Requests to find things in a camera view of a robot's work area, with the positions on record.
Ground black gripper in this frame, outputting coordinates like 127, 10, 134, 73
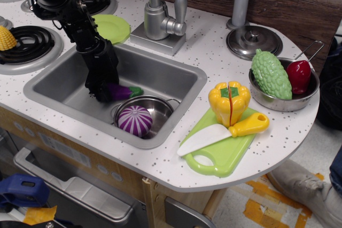
76, 38, 119, 103

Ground purple toy eggplant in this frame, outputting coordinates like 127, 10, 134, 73
107, 83, 144, 100

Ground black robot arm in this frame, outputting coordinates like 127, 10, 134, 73
31, 0, 119, 103

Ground green plastic plate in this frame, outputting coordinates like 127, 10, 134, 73
92, 14, 130, 44

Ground purple striped toy onion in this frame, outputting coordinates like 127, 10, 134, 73
118, 105, 153, 138

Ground grey toy sink basin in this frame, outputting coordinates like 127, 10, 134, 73
24, 44, 207, 149

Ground small steel pot in sink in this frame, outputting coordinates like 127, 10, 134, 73
112, 96, 180, 139

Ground silver toy faucet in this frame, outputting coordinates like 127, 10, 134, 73
130, 0, 188, 56

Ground black front stove burner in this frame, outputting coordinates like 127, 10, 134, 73
1, 26, 64, 75

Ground black stove burner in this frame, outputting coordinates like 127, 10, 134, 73
81, 0, 118, 15
1, 26, 64, 75

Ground black rear stove burner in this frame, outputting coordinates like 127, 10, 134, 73
81, 0, 118, 15

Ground yellow toy corn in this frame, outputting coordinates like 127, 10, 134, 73
0, 26, 17, 51

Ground grey stove knob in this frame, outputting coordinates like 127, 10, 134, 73
21, 0, 32, 13

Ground grey left edge knob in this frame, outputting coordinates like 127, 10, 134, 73
0, 16, 13, 29

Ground yellow toy bell pepper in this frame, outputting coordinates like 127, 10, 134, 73
208, 81, 251, 128

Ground blue clamp tool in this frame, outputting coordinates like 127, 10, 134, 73
1, 174, 50, 207

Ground green plastic cutting board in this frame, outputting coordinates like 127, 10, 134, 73
180, 107, 259, 178

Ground silver pot lid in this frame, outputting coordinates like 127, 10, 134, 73
226, 25, 283, 60

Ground green toy bitter gourd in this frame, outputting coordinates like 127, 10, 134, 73
251, 49, 292, 100

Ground silver vertical pole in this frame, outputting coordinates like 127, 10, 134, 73
227, 0, 249, 29

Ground red toy pepper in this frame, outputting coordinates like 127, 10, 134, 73
286, 60, 312, 95

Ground grey shoe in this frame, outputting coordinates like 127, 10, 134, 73
267, 160, 341, 227

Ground blue jeans leg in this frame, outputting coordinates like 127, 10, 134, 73
330, 147, 342, 196

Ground silver oven door handle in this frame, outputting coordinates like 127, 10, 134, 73
13, 147, 148, 227

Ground yellow handled toy knife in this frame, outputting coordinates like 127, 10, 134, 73
177, 113, 269, 156

